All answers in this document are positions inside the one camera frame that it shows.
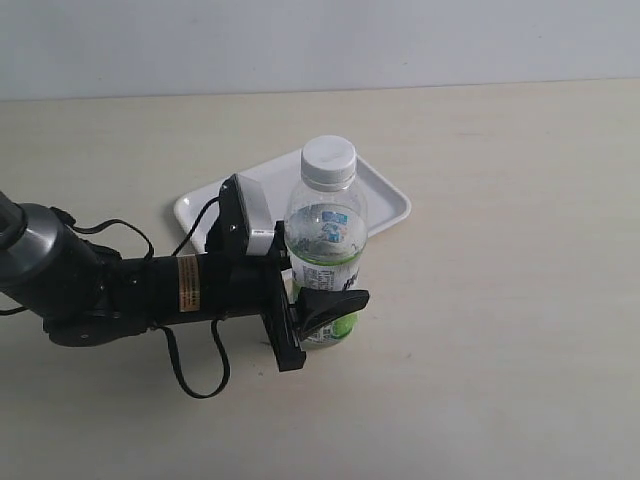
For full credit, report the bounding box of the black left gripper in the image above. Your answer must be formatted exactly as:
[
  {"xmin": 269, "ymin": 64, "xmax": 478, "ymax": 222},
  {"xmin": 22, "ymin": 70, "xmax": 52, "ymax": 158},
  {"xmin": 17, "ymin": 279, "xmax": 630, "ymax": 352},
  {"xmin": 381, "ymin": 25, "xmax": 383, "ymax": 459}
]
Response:
[{"xmin": 149, "ymin": 221, "xmax": 370, "ymax": 372}]

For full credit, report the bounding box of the clear plastic drink bottle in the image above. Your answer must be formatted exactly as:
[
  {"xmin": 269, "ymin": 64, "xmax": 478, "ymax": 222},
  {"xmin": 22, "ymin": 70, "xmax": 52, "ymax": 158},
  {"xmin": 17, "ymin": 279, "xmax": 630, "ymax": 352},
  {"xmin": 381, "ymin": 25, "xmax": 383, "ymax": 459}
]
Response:
[{"xmin": 283, "ymin": 172, "xmax": 370, "ymax": 350}]

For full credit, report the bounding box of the white bottle cap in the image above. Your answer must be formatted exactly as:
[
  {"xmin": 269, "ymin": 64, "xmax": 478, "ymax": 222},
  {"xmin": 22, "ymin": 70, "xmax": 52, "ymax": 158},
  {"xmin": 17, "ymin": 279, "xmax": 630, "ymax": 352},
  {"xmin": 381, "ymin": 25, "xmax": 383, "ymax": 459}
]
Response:
[{"xmin": 300, "ymin": 135, "xmax": 357, "ymax": 192}]

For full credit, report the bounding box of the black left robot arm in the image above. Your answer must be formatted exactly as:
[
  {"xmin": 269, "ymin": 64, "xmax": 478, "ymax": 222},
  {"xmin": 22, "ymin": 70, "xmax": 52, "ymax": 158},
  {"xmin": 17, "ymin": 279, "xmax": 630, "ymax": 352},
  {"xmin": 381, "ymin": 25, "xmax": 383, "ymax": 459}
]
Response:
[{"xmin": 1, "ymin": 190, "xmax": 369, "ymax": 371}]

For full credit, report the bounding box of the white rectangular plastic tray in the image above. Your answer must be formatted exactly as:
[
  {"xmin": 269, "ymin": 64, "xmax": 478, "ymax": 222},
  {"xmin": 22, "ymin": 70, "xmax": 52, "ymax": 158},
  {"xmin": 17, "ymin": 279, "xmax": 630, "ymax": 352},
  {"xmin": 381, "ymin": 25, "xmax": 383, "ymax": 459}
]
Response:
[{"xmin": 174, "ymin": 150, "xmax": 411, "ymax": 254}]

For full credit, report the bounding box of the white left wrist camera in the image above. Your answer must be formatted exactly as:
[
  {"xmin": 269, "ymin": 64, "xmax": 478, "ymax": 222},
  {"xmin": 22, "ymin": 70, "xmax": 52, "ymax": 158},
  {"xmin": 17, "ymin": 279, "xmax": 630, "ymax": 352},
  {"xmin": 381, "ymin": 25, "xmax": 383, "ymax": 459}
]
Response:
[{"xmin": 205, "ymin": 174, "xmax": 275, "ymax": 258}]

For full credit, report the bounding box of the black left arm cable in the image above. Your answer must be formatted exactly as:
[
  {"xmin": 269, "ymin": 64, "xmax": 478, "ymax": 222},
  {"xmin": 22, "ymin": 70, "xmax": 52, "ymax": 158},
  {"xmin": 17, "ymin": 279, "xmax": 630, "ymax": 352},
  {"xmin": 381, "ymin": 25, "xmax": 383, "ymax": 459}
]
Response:
[{"xmin": 59, "ymin": 197, "xmax": 232, "ymax": 400}]

